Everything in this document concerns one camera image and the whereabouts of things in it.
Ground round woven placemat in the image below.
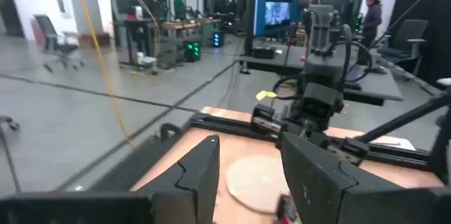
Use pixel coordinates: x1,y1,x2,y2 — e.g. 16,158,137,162
225,156,292,215

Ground computer tower blue lights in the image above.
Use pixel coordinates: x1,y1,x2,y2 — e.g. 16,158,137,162
211,30,226,49

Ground person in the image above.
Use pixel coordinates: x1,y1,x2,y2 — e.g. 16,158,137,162
359,0,383,49
173,0,187,20

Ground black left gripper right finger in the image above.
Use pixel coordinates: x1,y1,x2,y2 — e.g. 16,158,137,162
280,132,451,224

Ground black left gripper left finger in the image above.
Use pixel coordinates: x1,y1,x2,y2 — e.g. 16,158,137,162
135,134,221,224

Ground computer tower green lights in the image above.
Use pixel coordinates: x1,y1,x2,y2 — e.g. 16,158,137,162
183,39,202,63

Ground yellow hanging cable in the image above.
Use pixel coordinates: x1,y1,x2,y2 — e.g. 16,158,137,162
72,0,135,147

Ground yellow cable tag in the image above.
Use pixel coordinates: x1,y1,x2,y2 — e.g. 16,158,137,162
255,90,278,101

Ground red tea packet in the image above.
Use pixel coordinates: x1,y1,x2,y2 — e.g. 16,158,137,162
276,195,300,224

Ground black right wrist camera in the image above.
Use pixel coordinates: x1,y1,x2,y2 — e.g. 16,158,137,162
301,82,345,132

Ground blue display panel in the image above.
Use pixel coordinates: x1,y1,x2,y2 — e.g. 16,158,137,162
252,0,304,37

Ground black office chair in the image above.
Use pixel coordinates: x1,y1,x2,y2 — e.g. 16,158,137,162
32,13,85,74

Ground grey office chair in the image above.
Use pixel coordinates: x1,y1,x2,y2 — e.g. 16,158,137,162
376,18,429,77

